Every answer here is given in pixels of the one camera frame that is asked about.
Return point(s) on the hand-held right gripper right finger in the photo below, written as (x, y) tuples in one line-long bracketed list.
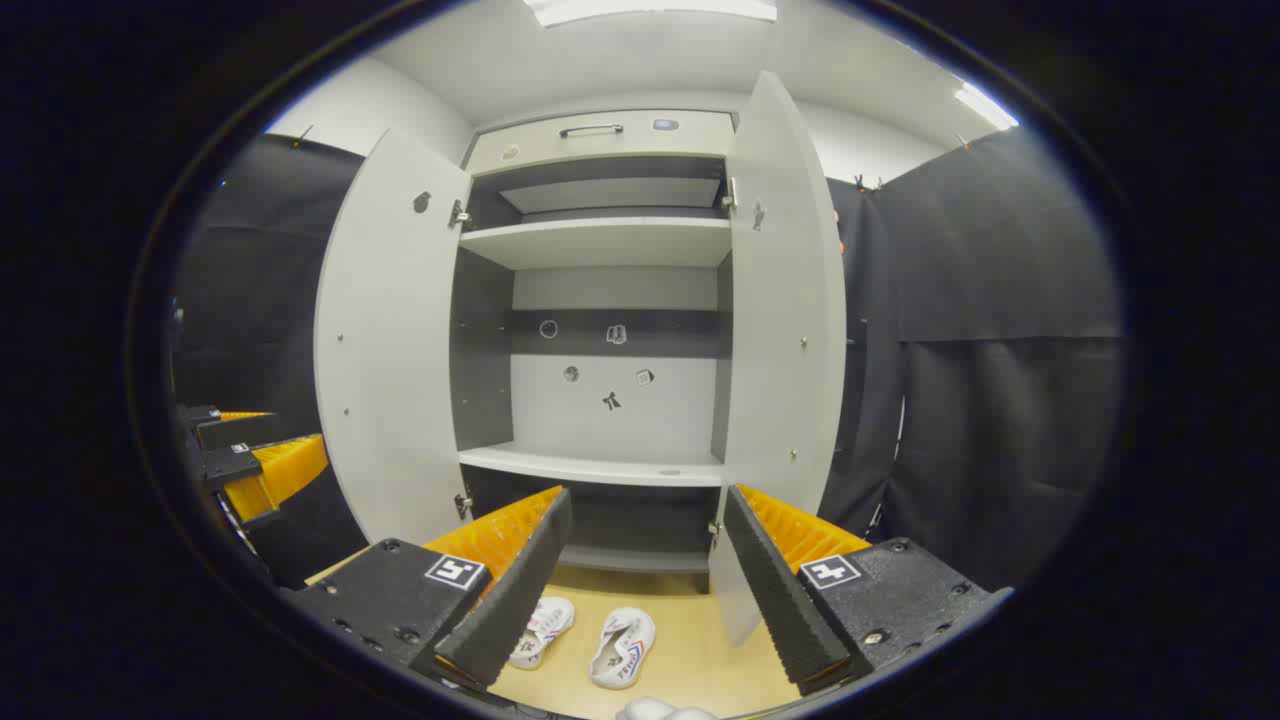
[(775, 590)]

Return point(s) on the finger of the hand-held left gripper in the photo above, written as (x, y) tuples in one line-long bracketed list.
[(240, 430), (280, 470)]

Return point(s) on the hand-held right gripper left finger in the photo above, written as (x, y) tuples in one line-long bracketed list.
[(520, 590)]

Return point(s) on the black backdrop cloth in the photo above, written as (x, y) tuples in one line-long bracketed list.
[(1000, 400)]

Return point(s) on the light grey cabinet drawer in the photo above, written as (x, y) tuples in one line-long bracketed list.
[(620, 152)]

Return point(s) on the light grey cabinet door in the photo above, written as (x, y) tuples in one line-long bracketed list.
[(785, 300), (390, 340)]

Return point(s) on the ceiling light panel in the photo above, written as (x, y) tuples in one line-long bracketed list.
[(985, 105), (650, 10)]

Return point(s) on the white sneaker shoe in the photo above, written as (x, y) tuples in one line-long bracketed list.
[(620, 650), (545, 625)]

